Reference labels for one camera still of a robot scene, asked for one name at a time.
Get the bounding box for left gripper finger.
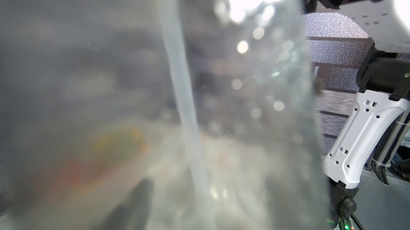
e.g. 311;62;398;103
95;177;154;230

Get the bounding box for grey translucent spray bottle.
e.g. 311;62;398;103
1;0;329;230

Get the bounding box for black corrugated cable hose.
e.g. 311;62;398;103
371;108;410;186

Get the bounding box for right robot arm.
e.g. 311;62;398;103
303;0;410;229

